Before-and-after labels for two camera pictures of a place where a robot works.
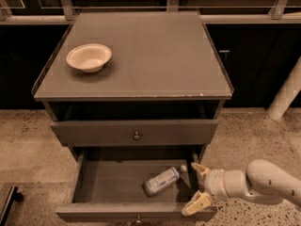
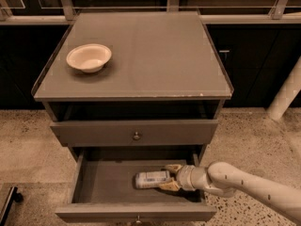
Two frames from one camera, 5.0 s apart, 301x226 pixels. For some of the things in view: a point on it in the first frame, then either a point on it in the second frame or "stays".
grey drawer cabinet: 162,91 stays
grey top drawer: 134,133 stays
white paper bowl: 88,57 stays
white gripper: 213,180 to 183,177
